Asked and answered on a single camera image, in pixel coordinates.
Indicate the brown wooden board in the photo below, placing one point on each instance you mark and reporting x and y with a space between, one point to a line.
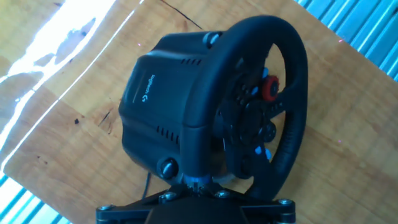
342 124

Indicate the black racing steering wheel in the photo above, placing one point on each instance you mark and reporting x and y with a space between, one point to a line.
292 62

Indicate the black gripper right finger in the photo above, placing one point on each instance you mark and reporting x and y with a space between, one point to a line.
224 194

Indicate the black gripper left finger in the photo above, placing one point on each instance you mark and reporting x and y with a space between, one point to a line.
168 194

